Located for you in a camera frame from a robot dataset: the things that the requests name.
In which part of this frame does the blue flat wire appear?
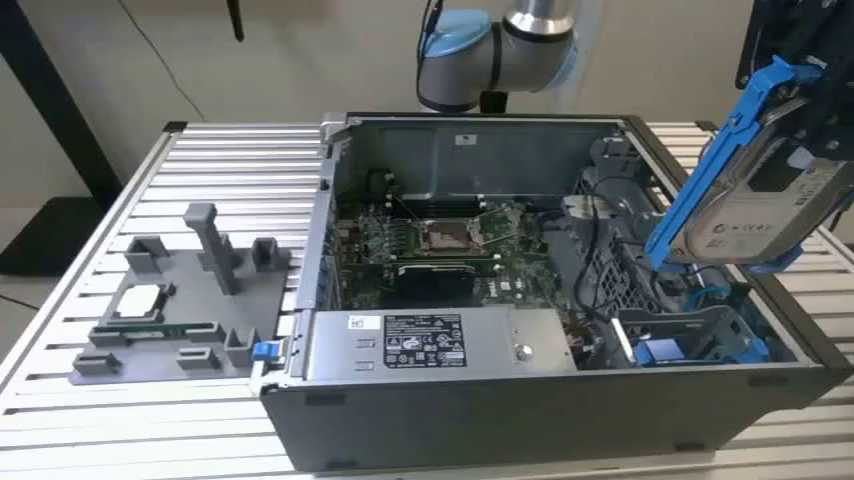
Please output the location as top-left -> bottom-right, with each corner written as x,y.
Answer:
685,283 -> 737,322

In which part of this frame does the gray perforated drive cage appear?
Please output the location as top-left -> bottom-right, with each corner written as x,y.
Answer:
571,167 -> 671,312

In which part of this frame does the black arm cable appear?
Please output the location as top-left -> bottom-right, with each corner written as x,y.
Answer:
418,0 -> 447,62

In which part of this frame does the black open PC case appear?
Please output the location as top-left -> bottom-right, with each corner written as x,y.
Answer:
250,110 -> 854,474

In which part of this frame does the CPU socket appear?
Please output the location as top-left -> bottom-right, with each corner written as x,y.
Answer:
416,219 -> 486,254

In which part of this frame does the gray disk bay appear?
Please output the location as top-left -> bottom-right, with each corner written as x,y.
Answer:
617,304 -> 770,367

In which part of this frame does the gray parts rack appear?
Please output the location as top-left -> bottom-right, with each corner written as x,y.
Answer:
70,202 -> 295,386

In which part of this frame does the thin metal locking lever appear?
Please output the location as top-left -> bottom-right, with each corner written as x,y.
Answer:
392,193 -> 422,222

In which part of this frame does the hard disk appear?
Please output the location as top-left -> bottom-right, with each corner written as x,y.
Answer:
645,54 -> 854,277

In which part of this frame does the silver CPU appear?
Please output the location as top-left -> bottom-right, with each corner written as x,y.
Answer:
110,284 -> 168,321

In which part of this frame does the silver power supply black label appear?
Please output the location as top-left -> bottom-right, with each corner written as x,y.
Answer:
303,307 -> 579,377

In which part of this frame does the metal socket cover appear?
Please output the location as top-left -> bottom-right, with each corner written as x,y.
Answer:
470,202 -> 527,246

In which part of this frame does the black stand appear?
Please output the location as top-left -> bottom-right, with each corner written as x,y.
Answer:
0,0 -> 126,277

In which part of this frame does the green motherboard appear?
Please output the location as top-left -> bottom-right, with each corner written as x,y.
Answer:
330,197 -> 569,311

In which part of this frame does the black expansion card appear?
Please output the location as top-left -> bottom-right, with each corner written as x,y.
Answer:
395,262 -> 481,302

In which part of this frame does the black RAM slot bank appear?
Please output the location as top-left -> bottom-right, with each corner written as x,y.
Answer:
384,196 -> 483,221

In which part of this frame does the green RAM stick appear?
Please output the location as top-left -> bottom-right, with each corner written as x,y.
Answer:
99,323 -> 222,338

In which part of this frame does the thin black round wire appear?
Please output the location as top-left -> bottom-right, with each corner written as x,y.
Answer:
573,172 -> 643,321

